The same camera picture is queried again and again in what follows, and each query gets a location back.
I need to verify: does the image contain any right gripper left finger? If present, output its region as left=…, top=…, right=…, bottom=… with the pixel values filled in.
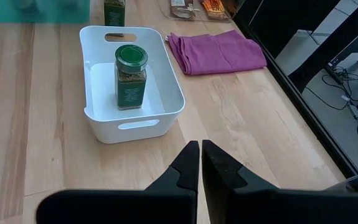
left=35, top=140, right=200, bottom=224

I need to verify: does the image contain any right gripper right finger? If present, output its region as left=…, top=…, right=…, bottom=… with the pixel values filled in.
left=201, top=139, right=358, bottom=224

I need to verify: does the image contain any green lidded spice jar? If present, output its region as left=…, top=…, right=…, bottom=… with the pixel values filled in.
left=103, top=0, right=126, bottom=27
left=114, top=44, right=149, bottom=111

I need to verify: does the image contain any orange spice packet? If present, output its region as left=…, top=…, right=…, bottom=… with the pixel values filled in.
left=201, top=0, right=230, bottom=21

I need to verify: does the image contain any white plastic storage bin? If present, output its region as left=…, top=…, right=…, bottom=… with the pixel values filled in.
left=78, top=25, right=186, bottom=144

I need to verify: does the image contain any purple folded cloth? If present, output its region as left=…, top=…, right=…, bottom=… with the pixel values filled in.
left=165, top=29, right=268, bottom=77

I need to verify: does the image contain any black curtain partition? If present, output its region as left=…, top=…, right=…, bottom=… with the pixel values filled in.
left=233, top=0, right=354, bottom=85

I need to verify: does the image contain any clear plastic bin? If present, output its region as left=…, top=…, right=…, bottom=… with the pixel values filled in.
left=155, top=0, right=240, bottom=23

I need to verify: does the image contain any teal plastic bin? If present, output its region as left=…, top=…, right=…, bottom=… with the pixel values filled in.
left=0, top=0, right=91, bottom=24

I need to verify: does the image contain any black metal table frame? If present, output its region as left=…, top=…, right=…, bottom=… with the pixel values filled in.
left=230, top=17, right=358, bottom=179

